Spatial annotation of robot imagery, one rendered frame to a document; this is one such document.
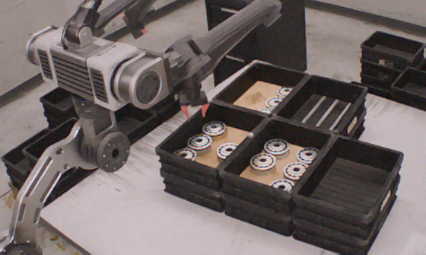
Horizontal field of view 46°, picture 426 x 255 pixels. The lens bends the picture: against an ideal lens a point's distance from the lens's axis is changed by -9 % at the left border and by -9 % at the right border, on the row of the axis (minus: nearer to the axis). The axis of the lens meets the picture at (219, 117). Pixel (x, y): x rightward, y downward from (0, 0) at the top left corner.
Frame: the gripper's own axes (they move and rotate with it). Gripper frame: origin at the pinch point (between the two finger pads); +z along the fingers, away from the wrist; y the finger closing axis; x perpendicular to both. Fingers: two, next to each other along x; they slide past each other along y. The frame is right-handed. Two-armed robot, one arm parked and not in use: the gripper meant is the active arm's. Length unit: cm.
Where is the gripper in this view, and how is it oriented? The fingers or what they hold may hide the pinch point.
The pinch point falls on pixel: (195, 116)
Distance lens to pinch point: 219.6
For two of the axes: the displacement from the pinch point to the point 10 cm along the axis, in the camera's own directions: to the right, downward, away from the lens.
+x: 2.5, 5.2, -8.2
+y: -9.6, 2.1, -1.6
